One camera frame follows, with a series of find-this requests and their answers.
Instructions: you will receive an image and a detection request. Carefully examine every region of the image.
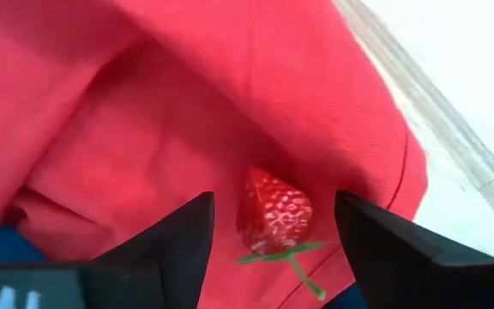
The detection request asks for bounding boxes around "dark blue cloth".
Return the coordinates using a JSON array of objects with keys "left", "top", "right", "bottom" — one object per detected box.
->
[{"left": 322, "top": 282, "right": 371, "bottom": 309}]

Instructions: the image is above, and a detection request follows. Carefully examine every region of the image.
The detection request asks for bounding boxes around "red toy strawberry green stem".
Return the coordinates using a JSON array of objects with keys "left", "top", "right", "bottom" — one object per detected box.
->
[{"left": 234, "top": 166, "right": 329, "bottom": 301}]

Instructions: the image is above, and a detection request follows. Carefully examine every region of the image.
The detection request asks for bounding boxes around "red cloth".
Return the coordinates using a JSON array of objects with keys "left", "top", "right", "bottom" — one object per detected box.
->
[{"left": 0, "top": 0, "right": 429, "bottom": 309}]

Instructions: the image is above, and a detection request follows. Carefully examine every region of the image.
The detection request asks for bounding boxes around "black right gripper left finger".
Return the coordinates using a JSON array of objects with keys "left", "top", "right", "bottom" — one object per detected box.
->
[{"left": 92, "top": 191, "right": 216, "bottom": 309}]

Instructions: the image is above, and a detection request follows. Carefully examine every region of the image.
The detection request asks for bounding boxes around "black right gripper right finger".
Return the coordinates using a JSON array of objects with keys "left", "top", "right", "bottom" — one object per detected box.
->
[{"left": 335, "top": 191, "right": 494, "bottom": 309}]

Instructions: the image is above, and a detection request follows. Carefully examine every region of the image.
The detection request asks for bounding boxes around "blue plastic tupperware container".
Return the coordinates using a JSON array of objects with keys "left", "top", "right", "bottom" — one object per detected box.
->
[{"left": 0, "top": 226, "right": 49, "bottom": 264}]

